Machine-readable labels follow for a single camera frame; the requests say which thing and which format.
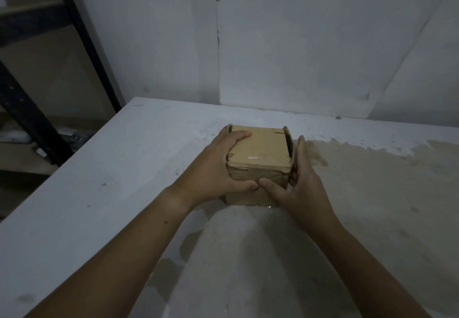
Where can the person's right hand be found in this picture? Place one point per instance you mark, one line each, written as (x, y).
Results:
(304, 192)

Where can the person's left hand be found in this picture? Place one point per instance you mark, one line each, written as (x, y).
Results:
(209, 170)

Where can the person's right thumb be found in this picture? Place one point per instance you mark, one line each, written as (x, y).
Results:
(274, 189)

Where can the person's left thumb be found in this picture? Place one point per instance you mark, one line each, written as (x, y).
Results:
(242, 186)

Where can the brown cardboard box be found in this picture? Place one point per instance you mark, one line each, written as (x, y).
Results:
(260, 160)

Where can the person's right forearm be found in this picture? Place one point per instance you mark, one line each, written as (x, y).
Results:
(369, 274)

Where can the person's left forearm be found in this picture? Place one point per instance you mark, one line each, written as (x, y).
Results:
(118, 257)

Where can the clutter on shelf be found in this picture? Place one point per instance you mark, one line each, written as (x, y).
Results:
(46, 136)

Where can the black metal shelf rack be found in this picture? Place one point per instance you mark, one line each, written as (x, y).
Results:
(43, 77)

